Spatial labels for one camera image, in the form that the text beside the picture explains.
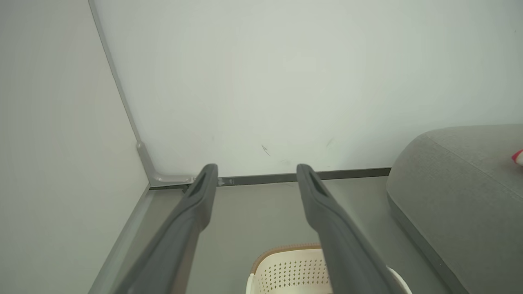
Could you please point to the red and white cloth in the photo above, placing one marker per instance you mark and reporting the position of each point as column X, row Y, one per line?
column 519, row 157

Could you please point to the black wall baseboard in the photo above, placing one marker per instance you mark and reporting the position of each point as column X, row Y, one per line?
column 261, row 179

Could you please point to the grey metal foot bracket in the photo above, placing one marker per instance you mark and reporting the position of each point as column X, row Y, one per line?
column 163, row 179

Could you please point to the cream perforated laundry basket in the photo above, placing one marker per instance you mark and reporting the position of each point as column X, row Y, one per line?
column 290, row 273

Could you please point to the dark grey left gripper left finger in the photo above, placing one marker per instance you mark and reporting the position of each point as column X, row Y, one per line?
column 179, row 245

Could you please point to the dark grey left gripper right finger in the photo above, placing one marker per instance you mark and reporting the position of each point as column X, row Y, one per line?
column 343, row 253

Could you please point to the grey wall corner trim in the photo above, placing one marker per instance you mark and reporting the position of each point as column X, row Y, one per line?
column 111, row 61

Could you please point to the grey fabric sofa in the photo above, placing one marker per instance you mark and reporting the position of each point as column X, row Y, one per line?
column 470, row 196

